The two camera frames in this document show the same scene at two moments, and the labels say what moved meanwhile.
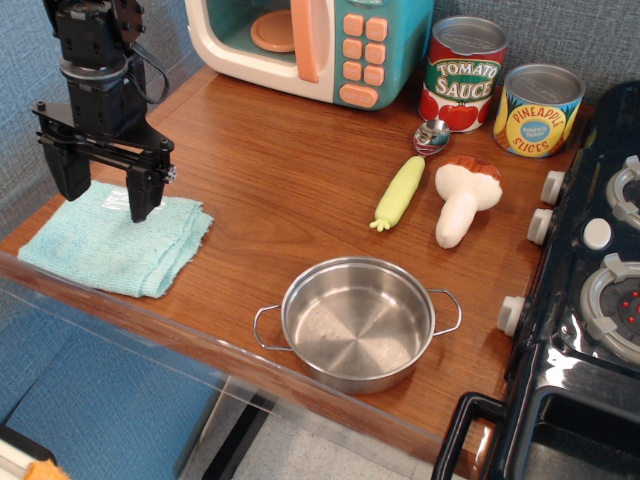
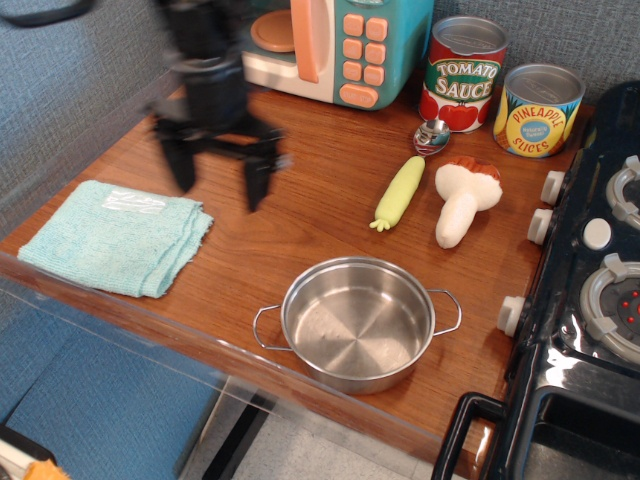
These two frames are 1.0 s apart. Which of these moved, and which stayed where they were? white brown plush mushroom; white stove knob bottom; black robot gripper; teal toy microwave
Moved: black robot gripper
Stayed: teal toy microwave; white stove knob bottom; white brown plush mushroom
